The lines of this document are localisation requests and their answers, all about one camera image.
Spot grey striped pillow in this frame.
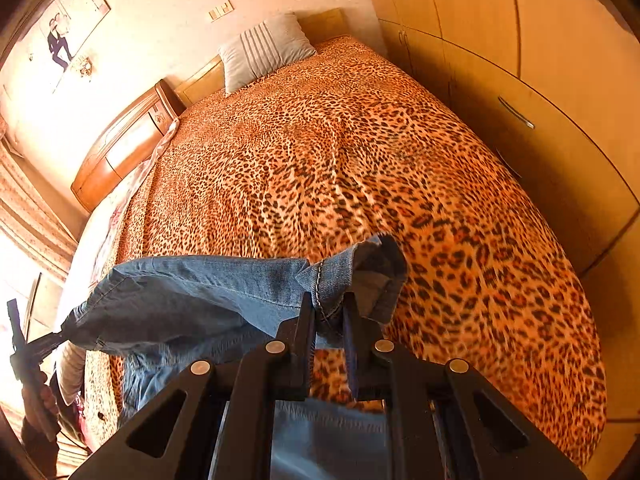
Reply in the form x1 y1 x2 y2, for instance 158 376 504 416
218 12 317 96

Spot leopard print blanket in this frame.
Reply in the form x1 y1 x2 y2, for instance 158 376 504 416
82 34 608 471

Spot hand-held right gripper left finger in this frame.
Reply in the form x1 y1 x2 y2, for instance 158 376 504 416
67 291 317 480

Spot long metal wardrobe handle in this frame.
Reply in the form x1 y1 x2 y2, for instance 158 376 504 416
497 96 536 131

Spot striped light garment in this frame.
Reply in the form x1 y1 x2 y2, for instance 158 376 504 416
54 344 90 407

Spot person's left hand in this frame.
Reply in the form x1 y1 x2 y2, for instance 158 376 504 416
21 371 62 443

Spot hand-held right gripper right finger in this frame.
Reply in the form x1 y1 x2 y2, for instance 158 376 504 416
342 292 588 480

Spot wooden headboard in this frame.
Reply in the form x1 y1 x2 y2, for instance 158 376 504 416
70 7 351 213

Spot wall poster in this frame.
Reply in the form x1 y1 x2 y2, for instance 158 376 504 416
27 0 112 95

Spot white floral bed sheet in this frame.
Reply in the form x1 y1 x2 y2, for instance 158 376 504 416
52 117 181 321

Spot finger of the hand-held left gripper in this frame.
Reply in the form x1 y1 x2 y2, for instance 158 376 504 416
29 329 71 362

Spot wall light switch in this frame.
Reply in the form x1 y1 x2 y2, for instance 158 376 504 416
207 0 235 23

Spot patterned curtain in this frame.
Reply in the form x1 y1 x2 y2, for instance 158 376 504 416
0 115 81 281

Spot wooden wardrobe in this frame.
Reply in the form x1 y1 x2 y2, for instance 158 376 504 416
355 0 640 480

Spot blue denim pants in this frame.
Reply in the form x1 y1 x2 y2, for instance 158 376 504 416
62 232 407 480

